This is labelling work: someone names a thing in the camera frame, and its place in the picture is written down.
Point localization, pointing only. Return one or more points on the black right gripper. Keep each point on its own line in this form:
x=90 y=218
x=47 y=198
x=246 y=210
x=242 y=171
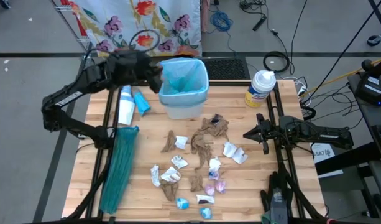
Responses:
x=268 y=132

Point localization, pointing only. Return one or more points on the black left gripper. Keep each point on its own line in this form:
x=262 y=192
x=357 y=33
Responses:
x=131 y=67

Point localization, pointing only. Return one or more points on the light blue bin liner bag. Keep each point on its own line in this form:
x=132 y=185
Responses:
x=184 y=77

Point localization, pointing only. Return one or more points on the large white paper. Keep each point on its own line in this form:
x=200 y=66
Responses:
x=235 y=153

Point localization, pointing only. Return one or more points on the white plastic trash bin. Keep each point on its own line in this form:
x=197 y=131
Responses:
x=184 y=112

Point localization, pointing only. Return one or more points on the blue pink plastic wad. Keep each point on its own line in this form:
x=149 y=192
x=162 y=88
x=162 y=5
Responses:
x=213 y=175

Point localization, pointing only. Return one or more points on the brown paper strip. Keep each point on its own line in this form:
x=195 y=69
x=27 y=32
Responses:
x=170 y=141

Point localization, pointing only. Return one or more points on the small white paper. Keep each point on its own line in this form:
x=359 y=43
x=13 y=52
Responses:
x=181 y=142

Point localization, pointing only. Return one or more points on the brown paper ball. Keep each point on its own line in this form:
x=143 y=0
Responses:
x=196 y=183
x=170 y=189

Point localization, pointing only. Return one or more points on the white wrapper with dark print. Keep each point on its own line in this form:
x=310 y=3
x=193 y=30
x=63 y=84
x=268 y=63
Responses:
x=179 y=161

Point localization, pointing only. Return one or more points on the white wrapper with brown patch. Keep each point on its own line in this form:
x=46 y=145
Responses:
x=205 y=199

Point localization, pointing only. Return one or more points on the blue white plastic wad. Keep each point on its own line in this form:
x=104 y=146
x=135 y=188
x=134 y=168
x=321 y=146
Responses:
x=206 y=213
x=182 y=203

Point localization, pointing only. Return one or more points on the twisted white tissue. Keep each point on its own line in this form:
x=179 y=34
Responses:
x=155 y=175

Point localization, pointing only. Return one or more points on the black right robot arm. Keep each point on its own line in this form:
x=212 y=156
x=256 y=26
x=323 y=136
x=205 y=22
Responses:
x=327 y=135

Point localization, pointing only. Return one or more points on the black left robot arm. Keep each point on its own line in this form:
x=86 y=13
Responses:
x=66 y=97

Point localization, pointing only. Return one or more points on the white spray bottle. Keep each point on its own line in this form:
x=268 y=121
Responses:
x=126 y=105

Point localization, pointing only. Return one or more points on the Lysol wipes canister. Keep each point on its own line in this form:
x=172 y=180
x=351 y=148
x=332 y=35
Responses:
x=260 y=88

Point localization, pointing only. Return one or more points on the floral print curtain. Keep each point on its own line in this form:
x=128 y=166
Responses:
x=140 y=18

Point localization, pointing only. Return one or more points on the white power strip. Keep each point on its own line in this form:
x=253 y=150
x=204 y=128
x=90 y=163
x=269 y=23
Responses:
x=297 y=85

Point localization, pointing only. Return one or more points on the white paper sign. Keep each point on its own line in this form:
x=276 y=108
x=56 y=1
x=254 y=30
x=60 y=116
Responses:
x=322 y=152

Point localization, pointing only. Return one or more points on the black gray clamp device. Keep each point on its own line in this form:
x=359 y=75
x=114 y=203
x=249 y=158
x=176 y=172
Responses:
x=278 y=199

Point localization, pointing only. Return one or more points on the black rubber floor mat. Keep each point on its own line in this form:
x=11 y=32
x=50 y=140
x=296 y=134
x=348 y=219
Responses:
x=226 y=68

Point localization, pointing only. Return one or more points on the pink cloth strip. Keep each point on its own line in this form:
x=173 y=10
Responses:
x=205 y=15

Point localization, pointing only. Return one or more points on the teal folded umbrella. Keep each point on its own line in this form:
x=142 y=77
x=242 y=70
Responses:
x=120 y=168

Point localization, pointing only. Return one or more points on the black handheld device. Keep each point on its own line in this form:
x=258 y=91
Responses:
x=259 y=23

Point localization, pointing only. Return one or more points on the dark gray side desk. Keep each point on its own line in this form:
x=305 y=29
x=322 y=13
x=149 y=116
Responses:
x=364 y=115

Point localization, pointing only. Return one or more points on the black slanted pole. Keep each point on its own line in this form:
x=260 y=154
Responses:
x=342 y=52

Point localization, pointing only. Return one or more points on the black box device with labels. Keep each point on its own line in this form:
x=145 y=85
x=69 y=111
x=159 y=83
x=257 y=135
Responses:
x=372 y=88

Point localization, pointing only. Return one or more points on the black caster wheel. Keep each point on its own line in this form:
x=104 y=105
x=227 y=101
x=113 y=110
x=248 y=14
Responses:
x=4 y=3
x=375 y=40

